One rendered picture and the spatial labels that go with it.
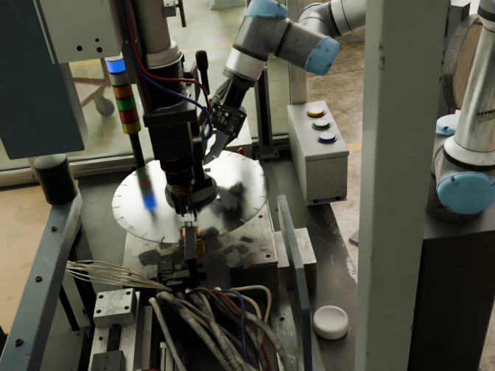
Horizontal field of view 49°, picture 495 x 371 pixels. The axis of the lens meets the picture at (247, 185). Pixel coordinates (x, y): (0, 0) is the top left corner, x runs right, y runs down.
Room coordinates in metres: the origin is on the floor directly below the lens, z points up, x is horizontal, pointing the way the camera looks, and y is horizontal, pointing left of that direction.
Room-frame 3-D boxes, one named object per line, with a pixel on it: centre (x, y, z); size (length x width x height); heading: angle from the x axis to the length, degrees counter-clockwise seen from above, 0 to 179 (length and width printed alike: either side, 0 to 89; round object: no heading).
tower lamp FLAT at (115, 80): (1.21, 0.27, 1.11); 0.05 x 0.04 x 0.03; 92
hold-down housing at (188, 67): (0.88, 0.09, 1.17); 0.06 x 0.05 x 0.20; 173
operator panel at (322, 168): (1.26, -0.19, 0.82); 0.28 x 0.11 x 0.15; 2
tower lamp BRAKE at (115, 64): (1.21, 0.27, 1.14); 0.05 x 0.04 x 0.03; 92
